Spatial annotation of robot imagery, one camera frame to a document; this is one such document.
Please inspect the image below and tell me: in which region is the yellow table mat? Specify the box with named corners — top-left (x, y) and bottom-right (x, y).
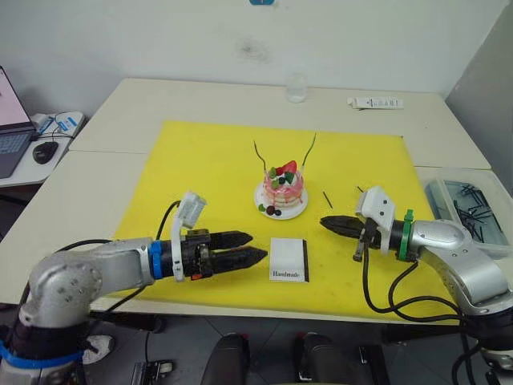
top-left (107, 120), bottom-right (463, 326)

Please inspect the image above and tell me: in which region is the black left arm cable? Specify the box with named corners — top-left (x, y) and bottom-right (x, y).
top-left (155, 199), bottom-right (181, 242)

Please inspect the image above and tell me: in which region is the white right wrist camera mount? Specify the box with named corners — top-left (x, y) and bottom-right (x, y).
top-left (355, 185), bottom-right (398, 256)

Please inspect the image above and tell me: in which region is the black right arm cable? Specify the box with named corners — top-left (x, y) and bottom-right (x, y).
top-left (362, 240), bottom-right (472, 324)

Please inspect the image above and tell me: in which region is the heap of burnt matches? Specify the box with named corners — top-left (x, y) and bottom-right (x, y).
top-left (452, 183), bottom-right (498, 244)

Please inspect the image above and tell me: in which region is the thin burnt curved candle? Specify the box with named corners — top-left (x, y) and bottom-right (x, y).
top-left (252, 140), bottom-right (269, 174)
top-left (301, 132), bottom-right (319, 170)

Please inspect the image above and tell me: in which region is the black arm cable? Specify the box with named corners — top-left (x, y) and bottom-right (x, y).
top-left (155, 199), bottom-right (181, 242)
top-left (362, 240), bottom-right (472, 324)

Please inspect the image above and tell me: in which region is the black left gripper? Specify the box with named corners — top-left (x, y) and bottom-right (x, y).
top-left (182, 228), bottom-right (269, 282)

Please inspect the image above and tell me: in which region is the black caster wheel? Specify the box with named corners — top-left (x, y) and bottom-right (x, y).
top-left (131, 359), bottom-right (176, 385)

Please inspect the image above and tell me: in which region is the green wrist cable tie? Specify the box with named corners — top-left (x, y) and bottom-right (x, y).
top-left (397, 209), bottom-right (418, 262)

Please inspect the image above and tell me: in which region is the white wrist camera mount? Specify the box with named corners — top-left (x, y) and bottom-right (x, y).
top-left (355, 185), bottom-right (398, 256)
top-left (171, 191), bottom-right (210, 282)

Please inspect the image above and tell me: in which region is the white round plate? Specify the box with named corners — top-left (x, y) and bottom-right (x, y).
top-left (253, 182), bottom-right (310, 221)

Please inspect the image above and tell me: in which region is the grey laptop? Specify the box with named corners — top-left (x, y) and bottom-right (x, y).
top-left (0, 65), bottom-right (38, 180)

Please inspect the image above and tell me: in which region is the dark rounded shape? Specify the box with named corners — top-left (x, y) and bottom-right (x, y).
top-left (293, 331), bottom-right (346, 385)
top-left (200, 332), bottom-right (252, 385)

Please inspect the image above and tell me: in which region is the white side desk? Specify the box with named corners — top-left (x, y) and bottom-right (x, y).
top-left (0, 111), bottom-right (87, 189)

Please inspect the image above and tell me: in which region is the clear plastic storage box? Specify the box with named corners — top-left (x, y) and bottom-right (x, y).
top-left (423, 168), bottom-right (513, 258)

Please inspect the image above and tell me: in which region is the white shoe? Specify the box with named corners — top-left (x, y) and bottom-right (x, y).
top-left (81, 334), bottom-right (118, 365)

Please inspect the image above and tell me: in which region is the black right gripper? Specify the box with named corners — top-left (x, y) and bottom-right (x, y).
top-left (319, 215), bottom-right (382, 262)

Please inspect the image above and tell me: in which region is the black computer mouse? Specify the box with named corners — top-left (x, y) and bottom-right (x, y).
top-left (32, 140), bottom-right (59, 165)

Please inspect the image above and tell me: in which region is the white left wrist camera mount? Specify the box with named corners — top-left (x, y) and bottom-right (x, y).
top-left (171, 191), bottom-right (210, 282)

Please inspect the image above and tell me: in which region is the clear plastic cup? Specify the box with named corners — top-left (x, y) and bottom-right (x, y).
top-left (285, 73), bottom-right (309, 105)

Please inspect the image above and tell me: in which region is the pink fruit-topped cake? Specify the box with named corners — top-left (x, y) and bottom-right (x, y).
top-left (261, 160), bottom-right (306, 212)

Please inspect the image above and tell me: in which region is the grey partition panel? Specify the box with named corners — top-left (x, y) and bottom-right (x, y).
top-left (444, 10), bottom-right (513, 171)

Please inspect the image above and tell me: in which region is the white Handmade matchbox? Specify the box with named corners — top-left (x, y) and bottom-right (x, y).
top-left (269, 237), bottom-right (309, 284)

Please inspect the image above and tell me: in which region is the white box with blue labels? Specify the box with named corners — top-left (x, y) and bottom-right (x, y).
top-left (30, 111), bottom-right (87, 140)

